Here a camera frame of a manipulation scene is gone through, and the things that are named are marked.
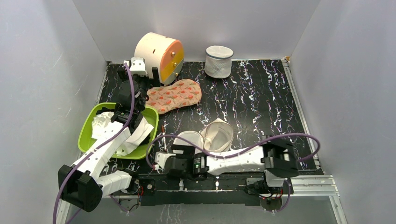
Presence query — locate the round white mesh laundry bag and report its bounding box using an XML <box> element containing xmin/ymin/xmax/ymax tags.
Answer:
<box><xmin>178</xmin><ymin>118</ymin><xmax>233</xmax><ymax>153</ymax></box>

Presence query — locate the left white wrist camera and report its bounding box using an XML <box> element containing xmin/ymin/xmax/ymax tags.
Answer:
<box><xmin>123</xmin><ymin>57</ymin><xmax>148</xmax><ymax>77</ymax></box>

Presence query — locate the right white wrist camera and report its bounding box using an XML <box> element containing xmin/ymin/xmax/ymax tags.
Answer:
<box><xmin>154</xmin><ymin>151</ymin><xmax>175</xmax><ymax>170</ymax></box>

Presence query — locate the red white marker pen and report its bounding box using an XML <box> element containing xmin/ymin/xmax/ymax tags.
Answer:
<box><xmin>162</xmin><ymin>128</ymin><xmax>168</xmax><ymax>152</ymax></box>

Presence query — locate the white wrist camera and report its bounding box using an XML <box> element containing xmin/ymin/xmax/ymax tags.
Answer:
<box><xmin>154</xmin><ymin>151</ymin><xmax>175</xmax><ymax>170</ymax></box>
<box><xmin>123</xmin><ymin>57</ymin><xmax>148</xmax><ymax>77</ymax></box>

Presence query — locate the floral pink mesh pouch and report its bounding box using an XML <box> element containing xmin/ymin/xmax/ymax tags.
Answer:
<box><xmin>146</xmin><ymin>79</ymin><xmax>202</xmax><ymax>114</ymax></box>

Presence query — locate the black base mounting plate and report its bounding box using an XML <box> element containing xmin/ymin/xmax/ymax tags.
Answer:
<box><xmin>110</xmin><ymin>171</ymin><xmax>295</xmax><ymax>207</ymax></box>

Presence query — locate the white bra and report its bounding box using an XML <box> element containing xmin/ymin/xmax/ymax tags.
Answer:
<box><xmin>92</xmin><ymin>112</ymin><xmax>123</xmax><ymax>140</ymax></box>

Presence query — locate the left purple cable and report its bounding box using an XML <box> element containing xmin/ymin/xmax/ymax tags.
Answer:
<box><xmin>52</xmin><ymin>63</ymin><xmax>136</xmax><ymax>224</ymax></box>

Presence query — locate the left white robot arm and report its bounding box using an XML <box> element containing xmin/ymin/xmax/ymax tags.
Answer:
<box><xmin>56</xmin><ymin>64</ymin><xmax>158</xmax><ymax>212</ymax></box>

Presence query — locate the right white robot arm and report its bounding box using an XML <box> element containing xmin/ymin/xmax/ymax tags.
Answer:
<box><xmin>155</xmin><ymin>137</ymin><xmax>299</xmax><ymax>193</ymax></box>

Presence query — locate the round cream drawer box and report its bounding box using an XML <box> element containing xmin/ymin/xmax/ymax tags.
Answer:
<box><xmin>134</xmin><ymin>32</ymin><xmax>184</xmax><ymax>85</ymax></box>

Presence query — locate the white mesh cylinder basket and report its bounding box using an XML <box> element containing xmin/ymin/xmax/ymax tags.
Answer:
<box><xmin>204</xmin><ymin>45</ymin><xmax>234</xmax><ymax>78</ymax></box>

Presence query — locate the black clothing in basin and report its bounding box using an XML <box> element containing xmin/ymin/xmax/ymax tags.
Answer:
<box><xmin>97</xmin><ymin>104</ymin><xmax>150</xmax><ymax>146</ymax></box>

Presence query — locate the green plastic basin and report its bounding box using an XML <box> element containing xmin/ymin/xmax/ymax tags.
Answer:
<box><xmin>78</xmin><ymin>102</ymin><xmax>159</xmax><ymax>160</ymax></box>

